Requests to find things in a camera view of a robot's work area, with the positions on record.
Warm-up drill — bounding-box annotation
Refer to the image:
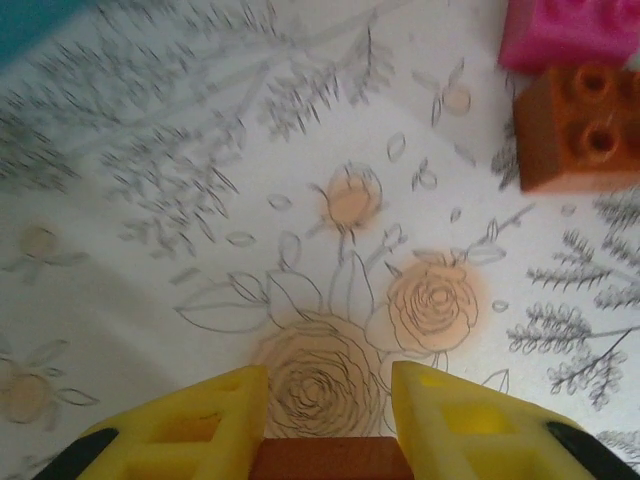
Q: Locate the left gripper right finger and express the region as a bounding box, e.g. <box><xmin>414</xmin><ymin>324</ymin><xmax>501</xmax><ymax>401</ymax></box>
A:
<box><xmin>391</xmin><ymin>360</ymin><xmax>640</xmax><ymax>480</ymax></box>

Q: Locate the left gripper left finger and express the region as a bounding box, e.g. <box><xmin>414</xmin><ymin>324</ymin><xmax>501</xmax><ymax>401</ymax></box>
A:
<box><xmin>44</xmin><ymin>364</ymin><xmax>272</xmax><ymax>480</ymax></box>

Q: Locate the orange lego brick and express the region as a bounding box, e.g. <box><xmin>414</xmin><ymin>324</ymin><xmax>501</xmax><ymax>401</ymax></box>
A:
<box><xmin>252</xmin><ymin>436</ymin><xmax>416</xmax><ymax>480</ymax></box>
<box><xmin>513</xmin><ymin>63</ymin><xmax>640</xmax><ymax>195</ymax></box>

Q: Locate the pink lego brick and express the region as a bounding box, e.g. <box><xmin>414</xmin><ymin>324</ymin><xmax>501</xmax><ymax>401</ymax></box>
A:
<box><xmin>498</xmin><ymin>0</ymin><xmax>640</xmax><ymax>77</ymax></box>

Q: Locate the teal plastic container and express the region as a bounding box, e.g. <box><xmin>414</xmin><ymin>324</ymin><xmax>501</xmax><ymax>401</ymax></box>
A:
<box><xmin>0</xmin><ymin>0</ymin><xmax>89</xmax><ymax>64</ymax></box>

